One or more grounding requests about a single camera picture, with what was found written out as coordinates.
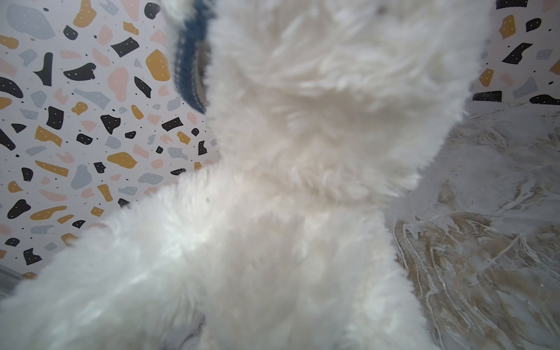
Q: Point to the white fluffy teddy bear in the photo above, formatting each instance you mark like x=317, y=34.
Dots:
x=324, y=111

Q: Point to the blue white striped knit sweater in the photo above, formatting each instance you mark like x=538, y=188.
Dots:
x=189, y=21

